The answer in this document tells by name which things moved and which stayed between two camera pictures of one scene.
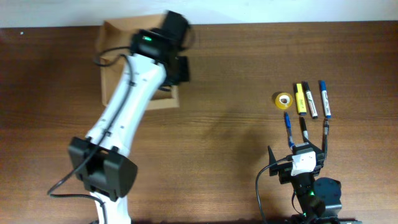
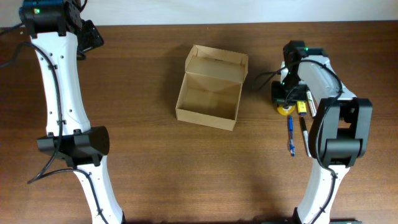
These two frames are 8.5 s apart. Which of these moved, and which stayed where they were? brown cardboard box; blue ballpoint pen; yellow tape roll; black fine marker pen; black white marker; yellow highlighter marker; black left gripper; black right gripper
Moved: black right gripper; yellow tape roll; brown cardboard box; black left gripper
Stayed: yellow highlighter marker; black fine marker pen; blue ballpoint pen; black white marker
